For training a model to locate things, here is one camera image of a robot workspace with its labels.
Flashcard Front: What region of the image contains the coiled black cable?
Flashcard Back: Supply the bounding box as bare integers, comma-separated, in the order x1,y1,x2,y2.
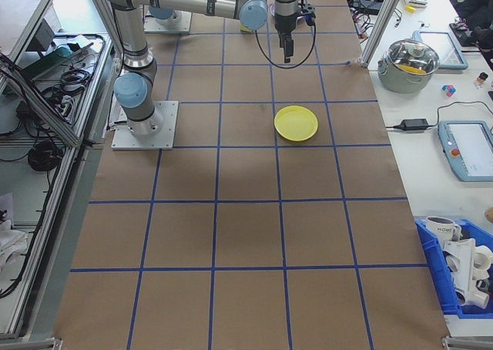
27,139,65,173

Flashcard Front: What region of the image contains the black power adapter cable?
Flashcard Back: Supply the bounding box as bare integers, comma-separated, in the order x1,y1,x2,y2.
385,100,493,130

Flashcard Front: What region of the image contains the white pipe fitting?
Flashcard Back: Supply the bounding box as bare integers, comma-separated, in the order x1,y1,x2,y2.
441,237,493,311

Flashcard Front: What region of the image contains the yellow plastic plate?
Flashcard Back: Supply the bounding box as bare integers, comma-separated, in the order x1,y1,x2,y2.
273,105,320,143

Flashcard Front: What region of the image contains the black power adapter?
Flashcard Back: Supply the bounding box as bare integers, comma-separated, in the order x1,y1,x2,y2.
400,118,430,132

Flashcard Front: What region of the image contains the small black electronics box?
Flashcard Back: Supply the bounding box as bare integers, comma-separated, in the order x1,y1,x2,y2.
32,19,55,52

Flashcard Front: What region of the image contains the black cable bundle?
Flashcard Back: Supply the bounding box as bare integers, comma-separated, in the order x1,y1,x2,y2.
38,66,94,116

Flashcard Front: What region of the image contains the green flat device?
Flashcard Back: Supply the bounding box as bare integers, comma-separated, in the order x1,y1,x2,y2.
36,43,96,72

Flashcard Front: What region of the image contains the metal V-shaped frame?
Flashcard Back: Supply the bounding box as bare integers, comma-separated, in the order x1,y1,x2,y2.
0,0,116,342

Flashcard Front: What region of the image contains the steel pot with glass lid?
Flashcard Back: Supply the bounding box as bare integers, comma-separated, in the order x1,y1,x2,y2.
377,38,441,94

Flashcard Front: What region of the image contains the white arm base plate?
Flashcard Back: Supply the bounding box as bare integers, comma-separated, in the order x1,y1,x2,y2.
110,100,180,151
143,11,193,34

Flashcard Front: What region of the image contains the white printed mug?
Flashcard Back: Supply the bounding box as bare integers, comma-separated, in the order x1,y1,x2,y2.
424,215,463,247

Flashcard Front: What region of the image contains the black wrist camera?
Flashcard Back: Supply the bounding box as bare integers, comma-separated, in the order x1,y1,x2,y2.
298,0,317,26

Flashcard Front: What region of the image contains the aluminium profile post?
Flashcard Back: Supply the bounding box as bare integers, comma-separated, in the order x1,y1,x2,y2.
359,0,409,69

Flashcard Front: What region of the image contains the white cloth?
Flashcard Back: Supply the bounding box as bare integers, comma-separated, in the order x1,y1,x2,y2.
0,194,29,268

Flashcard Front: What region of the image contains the blue plastic bin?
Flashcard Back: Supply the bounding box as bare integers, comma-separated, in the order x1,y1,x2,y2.
414,217,493,320

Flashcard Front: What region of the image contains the red black wire bundle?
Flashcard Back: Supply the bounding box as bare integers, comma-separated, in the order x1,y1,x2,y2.
351,12,377,41

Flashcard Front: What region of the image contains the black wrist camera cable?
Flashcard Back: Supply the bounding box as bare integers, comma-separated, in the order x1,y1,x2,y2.
253,16,320,70

